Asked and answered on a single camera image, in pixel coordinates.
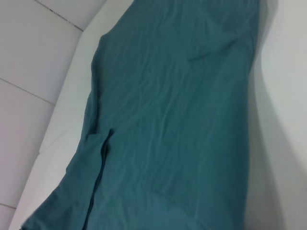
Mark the teal blue shirt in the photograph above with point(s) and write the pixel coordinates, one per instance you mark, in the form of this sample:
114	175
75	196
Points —
168	119

